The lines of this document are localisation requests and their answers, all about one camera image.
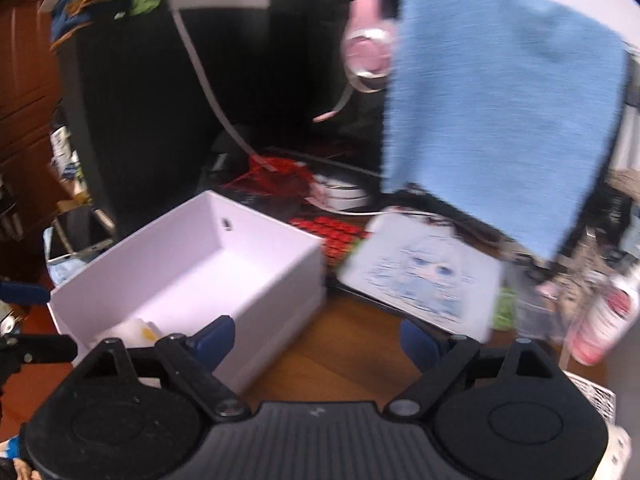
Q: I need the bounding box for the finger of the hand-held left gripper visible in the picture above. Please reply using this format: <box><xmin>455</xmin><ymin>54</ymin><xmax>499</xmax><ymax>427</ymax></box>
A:
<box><xmin>0</xmin><ymin>282</ymin><xmax>51</xmax><ymax>305</ymax></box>
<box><xmin>0</xmin><ymin>334</ymin><xmax>79</xmax><ymax>367</ymax></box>

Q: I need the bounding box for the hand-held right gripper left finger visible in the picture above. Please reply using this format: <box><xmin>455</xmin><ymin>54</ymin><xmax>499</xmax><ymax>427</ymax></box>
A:
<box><xmin>75</xmin><ymin>316</ymin><xmax>251</xmax><ymax>422</ymax></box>

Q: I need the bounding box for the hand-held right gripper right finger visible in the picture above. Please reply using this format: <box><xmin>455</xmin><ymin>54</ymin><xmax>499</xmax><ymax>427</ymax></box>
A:
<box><xmin>386</xmin><ymin>319</ymin><xmax>561</xmax><ymax>420</ymax></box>

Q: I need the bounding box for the yellow white cloth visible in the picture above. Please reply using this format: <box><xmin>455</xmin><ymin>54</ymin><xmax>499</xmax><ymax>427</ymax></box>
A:
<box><xmin>92</xmin><ymin>317</ymin><xmax>163</xmax><ymax>351</ymax></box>

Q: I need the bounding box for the clear plastic packet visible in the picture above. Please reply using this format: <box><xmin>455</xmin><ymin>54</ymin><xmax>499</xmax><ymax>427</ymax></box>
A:
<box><xmin>47</xmin><ymin>260</ymin><xmax>88</xmax><ymax>291</ymax></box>

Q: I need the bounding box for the smartphone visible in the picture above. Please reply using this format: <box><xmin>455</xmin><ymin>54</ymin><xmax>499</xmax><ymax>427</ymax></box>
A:
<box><xmin>46</xmin><ymin>239</ymin><xmax>117</xmax><ymax>267</ymax></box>

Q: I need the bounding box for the white anime print pad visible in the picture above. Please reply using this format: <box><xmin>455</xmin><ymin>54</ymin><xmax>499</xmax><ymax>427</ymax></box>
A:
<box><xmin>336</xmin><ymin>212</ymin><xmax>505</xmax><ymax>343</ymax></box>

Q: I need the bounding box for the green patterned packet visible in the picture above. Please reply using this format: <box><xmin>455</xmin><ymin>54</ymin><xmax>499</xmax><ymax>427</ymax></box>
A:
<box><xmin>491</xmin><ymin>286</ymin><xmax>518</xmax><ymax>332</ymax></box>

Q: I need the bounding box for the clear plastic box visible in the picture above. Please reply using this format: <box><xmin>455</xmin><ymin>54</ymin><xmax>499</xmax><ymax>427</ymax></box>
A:
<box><xmin>515</xmin><ymin>285</ymin><xmax>571</xmax><ymax>346</ymax></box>

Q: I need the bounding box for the red keycap keyboard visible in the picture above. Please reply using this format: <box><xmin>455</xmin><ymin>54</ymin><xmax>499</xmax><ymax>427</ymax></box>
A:
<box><xmin>287</xmin><ymin>214</ymin><xmax>371</xmax><ymax>263</ymax></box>

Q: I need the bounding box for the white round monitor base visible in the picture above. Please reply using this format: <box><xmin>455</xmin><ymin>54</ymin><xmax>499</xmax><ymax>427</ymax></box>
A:
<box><xmin>307</xmin><ymin>175</ymin><xmax>373</xmax><ymax>212</ymax></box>

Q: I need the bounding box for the pink white lotion pump bottle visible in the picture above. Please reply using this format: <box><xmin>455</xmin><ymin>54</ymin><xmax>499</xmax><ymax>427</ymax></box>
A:
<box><xmin>565</xmin><ymin>260</ymin><xmax>640</xmax><ymax>367</ymax></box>

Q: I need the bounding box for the white lattice basket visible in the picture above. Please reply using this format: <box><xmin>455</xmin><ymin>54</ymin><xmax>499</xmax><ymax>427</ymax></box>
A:
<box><xmin>562</xmin><ymin>370</ymin><xmax>632</xmax><ymax>480</ymax></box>

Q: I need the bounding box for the wooden cabinet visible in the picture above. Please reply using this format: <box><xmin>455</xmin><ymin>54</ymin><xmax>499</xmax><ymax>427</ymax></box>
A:
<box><xmin>0</xmin><ymin>0</ymin><xmax>66</xmax><ymax>281</ymax></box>

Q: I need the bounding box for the black computer tower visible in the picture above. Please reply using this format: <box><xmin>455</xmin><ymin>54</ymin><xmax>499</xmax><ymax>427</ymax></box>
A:
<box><xmin>55</xmin><ymin>7</ymin><xmax>273</xmax><ymax>241</ymax></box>

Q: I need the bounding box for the blue towel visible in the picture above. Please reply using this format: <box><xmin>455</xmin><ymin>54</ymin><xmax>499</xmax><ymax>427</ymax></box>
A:
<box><xmin>380</xmin><ymin>0</ymin><xmax>628</xmax><ymax>261</ymax></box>

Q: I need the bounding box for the black monitor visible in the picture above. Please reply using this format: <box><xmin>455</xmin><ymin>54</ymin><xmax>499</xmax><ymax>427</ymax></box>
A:
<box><xmin>267</xmin><ymin>0</ymin><xmax>566</xmax><ymax>266</ymax></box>

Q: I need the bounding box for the blue orange cloth bag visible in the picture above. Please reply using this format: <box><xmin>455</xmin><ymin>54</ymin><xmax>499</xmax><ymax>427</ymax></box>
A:
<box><xmin>49</xmin><ymin>0</ymin><xmax>132</xmax><ymax>53</ymax></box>

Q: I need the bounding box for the pink headset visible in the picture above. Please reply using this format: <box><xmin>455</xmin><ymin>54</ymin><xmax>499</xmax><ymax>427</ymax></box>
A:
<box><xmin>312</xmin><ymin>0</ymin><xmax>406</xmax><ymax>123</ymax></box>

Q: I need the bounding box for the white cable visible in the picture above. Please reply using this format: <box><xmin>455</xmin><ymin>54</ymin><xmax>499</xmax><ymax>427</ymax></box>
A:
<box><xmin>167</xmin><ymin>2</ymin><xmax>281</xmax><ymax>168</ymax></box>

